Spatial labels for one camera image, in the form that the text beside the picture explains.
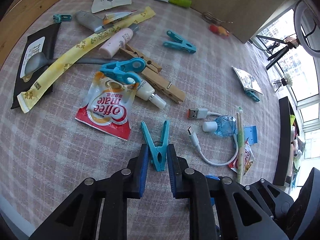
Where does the pink lotion bottle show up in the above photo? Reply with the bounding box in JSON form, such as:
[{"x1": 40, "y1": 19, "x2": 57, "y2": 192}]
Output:
[{"x1": 99, "y1": 23, "x2": 139, "y2": 59}]

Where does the blue phone stand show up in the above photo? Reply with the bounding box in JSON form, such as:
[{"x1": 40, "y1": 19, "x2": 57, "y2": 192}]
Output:
[{"x1": 244, "y1": 126, "x2": 258, "y2": 146}]

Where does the small white tube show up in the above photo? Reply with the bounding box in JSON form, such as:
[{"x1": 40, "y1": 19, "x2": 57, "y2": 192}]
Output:
[{"x1": 136, "y1": 79, "x2": 167, "y2": 109}]

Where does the wooden clothes peg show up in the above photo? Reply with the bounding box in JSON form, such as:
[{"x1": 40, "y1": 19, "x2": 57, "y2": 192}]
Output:
[{"x1": 120, "y1": 44, "x2": 185, "y2": 103}]

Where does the short white usb cable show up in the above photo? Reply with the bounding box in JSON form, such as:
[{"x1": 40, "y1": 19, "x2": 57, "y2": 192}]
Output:
[{"x1": 186, "y1": 107, "x2": 240, "y2": 167}]

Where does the black tripod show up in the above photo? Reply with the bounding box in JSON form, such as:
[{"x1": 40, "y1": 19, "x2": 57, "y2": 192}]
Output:
[{"x1": 250, "y1": 35, "x2": 301, "y2": 71}]

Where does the black wet wipes pack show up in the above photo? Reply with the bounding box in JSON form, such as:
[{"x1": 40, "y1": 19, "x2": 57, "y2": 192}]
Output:
[{"x1": 11, "y1": 23, "x2": 60, "y2": 109}]

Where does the black tray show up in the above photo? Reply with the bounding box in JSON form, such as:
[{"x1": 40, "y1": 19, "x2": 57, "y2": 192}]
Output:
[{"x1": 273, "y1": 96, "x2": 299, "y2": 187}]

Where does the grey plastic spoon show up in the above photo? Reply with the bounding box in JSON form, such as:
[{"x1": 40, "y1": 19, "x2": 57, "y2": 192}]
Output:
[{"x1": 24, "y1": 53, "x2": 120, "y2": 76}]

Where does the big blue clothes peg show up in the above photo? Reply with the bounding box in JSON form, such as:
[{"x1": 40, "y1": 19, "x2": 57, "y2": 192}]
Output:
[{"x1": 99, "y1": 57, "x2": 146, "y2": 85}]

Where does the blue white product package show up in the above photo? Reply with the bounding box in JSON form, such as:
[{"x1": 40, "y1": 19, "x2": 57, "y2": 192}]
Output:
[{"x1": 232, "y1": 66, "x2": 263, "y2": 95}]

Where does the blue sanitizer bottle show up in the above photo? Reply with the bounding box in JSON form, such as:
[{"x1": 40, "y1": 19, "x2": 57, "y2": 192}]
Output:
[{"x1": 202, "y1": 115, "x2": 236, "y2": 137}]

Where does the white flower vase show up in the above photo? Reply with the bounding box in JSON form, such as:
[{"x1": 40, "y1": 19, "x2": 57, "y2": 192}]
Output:
[{"x1": 273, "y1": 73, "x2": 293, "y2": 92}]

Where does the long yellow sachet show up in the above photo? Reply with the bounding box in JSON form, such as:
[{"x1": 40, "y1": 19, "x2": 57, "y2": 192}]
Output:
[{"x1": 17, "y1": 7, "x2": 156, "y2": 113}]

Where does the blue round lid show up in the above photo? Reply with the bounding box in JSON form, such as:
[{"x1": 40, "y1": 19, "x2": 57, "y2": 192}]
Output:
[{"x1": 205, "y1": 175, "x2": 220, "y2": 180}]

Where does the small red snack sachet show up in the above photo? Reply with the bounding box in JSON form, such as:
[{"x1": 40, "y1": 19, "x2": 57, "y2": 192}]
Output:
[{"x1": 228, "y1": 139, "x2": 255, "y2": 175}]

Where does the ring light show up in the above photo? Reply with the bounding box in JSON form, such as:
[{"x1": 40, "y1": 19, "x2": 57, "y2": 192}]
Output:
[{"x1": 293, "y1": 0, "x2": 319, "y2": 58}]

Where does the green plastic tube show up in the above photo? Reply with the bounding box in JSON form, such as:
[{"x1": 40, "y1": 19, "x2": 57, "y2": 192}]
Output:
[{"x1": 169, "y1": 0, "x2": 191, "y2": 8}]

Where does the small teal clip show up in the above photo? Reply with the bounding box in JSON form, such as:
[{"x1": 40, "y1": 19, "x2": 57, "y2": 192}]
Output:
[{"x1": 53, "y1": 14, "x2": 72, "y2": 24}]

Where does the orange toy keychain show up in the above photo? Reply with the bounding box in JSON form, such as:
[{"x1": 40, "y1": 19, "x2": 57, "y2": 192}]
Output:
[{"x1": 209, "y1": 24, "x2": 230, "y2": 38}]

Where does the grey foil pouch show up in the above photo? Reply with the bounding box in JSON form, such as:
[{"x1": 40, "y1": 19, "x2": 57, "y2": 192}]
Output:
[{"x1": 74, "y1": 11, "x2": 108, "y2": 34}]

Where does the red coffee mate sachet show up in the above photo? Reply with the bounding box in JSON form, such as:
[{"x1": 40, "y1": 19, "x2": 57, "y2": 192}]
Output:
[{"x1": 75, "y1": 72, "x2": 138, "y2": 140}]

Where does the metal carabiner clip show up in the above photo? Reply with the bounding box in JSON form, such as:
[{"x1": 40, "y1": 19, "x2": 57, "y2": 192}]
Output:
[{"x1": 202, "y1": 11, "x2": 233, "y2": 26}]

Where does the teal clothes peg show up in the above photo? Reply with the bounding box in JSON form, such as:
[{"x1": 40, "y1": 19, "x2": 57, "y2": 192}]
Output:
[
  {"x1": 244, "y1": 90, "x2": 260, "y2": 102},
  {"x1": 163, "y1": 30, "x2": 196, "y2": 54},
  {"x1": 140, "y1": 120, "x2": 170, "y2": 172}
]

